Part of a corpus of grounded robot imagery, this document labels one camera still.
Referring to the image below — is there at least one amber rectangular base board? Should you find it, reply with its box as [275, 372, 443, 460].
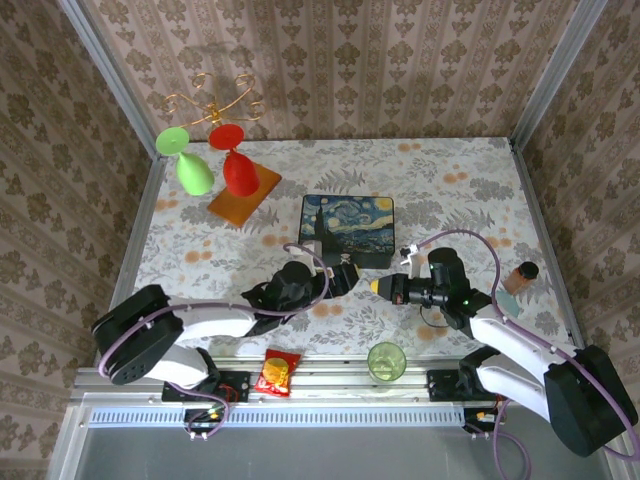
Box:
[206, 160, 283, 229]

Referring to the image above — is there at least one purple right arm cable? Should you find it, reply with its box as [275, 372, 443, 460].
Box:
[414, 228, 640, 480]

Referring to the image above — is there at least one floral tablecloth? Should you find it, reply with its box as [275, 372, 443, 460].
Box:
[115, 135, 576, 359]

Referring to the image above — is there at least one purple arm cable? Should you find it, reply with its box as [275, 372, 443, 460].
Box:
[414, 228, 640, 480]
[97, 242, 331, 441]

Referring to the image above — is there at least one gold wire glass rack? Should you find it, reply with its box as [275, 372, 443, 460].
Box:
[162, 72, 266, 126]

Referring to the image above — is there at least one green plastic wine glass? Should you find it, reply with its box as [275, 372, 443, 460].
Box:
[154, 126, 216, 196]

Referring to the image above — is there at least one aluminium side rail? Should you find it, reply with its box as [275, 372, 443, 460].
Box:
[509, 138, 591, 364]
[93, 154, 167, 371]

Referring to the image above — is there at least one red snack packet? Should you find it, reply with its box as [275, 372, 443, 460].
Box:
[253, 348, 303, 399]

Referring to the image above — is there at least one teal round disc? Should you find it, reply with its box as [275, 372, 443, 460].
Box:
[492, 292, 521, 319]

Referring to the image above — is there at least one red plastic wine glass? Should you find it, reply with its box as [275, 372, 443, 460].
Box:
[207, 123, 261, 198]

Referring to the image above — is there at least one grey metal panel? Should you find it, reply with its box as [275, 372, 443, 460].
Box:
[74, 424, 614, 480]

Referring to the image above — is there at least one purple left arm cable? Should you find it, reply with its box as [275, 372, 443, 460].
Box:
[97, 242, 331, 441]

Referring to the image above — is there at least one black connector block with wires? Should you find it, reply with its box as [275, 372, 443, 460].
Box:
[462, 405, 504, 440]
[182, 405, 229, 441]

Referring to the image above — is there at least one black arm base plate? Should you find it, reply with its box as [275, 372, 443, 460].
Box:
[426, 368, 481, 404]
[160, 369, 251, 404]

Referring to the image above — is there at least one aluminium front rail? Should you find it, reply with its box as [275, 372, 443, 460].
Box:
[72, 354, 619, 404]

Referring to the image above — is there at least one starry night painted box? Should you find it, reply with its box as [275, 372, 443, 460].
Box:
[298, 193, 396, 270]

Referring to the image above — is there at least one thin black cable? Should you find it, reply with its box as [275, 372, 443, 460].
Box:
[418, 299, 450, 330]

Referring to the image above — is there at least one white slotted cable duct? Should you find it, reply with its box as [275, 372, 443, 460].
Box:
[87, 405, 464, 429]

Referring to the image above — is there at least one green translucent cup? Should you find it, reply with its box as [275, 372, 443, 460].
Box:
[367, 341, 408, 385]

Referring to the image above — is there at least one aluminium frame post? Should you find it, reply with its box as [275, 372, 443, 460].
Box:
[57, 0, 162, 160]
[510, 0, 610, 147]

